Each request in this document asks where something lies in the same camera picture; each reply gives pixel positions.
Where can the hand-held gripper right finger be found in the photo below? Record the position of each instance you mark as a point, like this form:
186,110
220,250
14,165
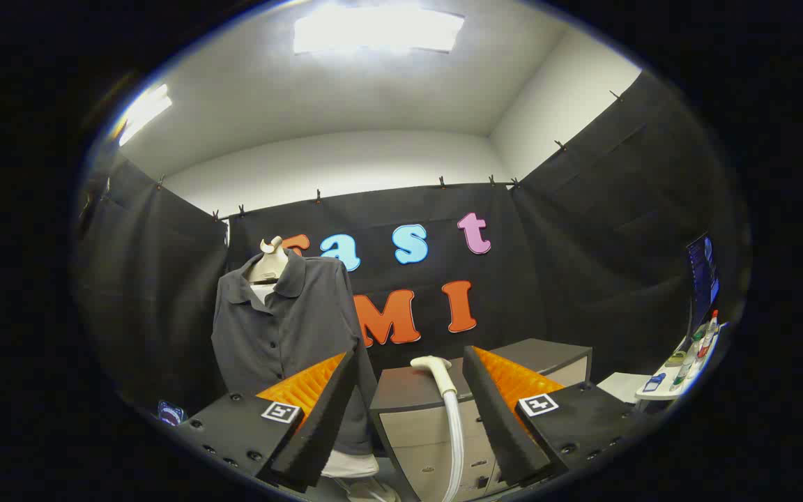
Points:
499,425

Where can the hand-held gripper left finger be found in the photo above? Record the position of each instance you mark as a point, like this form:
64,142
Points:
325,425

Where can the dark grey button shirt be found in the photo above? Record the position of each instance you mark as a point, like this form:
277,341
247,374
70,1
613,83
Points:
283,328

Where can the grey top drawer cabinet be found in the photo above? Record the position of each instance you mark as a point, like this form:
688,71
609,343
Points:
422,432

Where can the blue round object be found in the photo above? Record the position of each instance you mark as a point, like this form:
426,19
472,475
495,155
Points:
171,413

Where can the small blue object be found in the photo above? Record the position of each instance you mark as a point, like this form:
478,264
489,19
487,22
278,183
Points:
654,382

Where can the white side shelf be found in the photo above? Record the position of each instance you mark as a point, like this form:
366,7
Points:
663,392

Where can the green cap bottle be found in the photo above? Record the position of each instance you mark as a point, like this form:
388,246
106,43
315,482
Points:
687,364

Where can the black backdrop cloth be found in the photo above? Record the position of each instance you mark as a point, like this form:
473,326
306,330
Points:
583,244

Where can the red cap bottle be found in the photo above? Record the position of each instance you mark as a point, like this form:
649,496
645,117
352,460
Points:
709,335

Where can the narrow ceiling light panel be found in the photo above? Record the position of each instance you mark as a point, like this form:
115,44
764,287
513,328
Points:
143,111

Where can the large ceiling light panel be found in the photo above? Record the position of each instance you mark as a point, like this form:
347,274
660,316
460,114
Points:
373,28

